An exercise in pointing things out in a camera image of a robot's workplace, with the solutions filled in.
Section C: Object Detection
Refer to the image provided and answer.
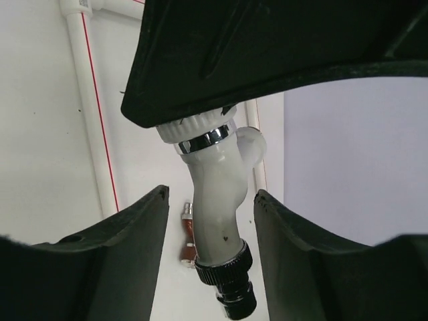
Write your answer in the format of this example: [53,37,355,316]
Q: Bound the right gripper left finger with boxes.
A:
[1,185,169,320]

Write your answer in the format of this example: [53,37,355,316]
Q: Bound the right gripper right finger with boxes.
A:
[254,190,427,320]

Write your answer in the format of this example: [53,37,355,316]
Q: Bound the white plastic faucet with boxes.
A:
[156,106,267,320]

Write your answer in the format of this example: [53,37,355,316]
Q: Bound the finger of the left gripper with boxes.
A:
[121,0,427,128]

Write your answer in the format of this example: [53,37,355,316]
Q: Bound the white PVC pipe frame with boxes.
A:
[60,1,266,217]

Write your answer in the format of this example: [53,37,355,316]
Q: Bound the dark red faucet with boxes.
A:
[179,202,197,269]

